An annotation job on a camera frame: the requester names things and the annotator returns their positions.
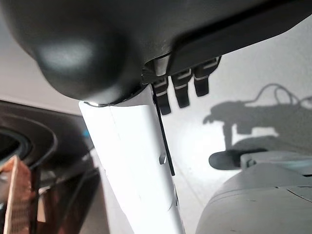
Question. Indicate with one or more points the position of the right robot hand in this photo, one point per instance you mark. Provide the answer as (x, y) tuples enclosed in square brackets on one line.
[(97, 36)]

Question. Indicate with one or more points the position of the dark grey washing machine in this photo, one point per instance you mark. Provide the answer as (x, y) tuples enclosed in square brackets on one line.
[(61, 136)]

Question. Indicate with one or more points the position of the wicker laundry basket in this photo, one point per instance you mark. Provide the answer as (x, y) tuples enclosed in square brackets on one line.
[(17, 195)]

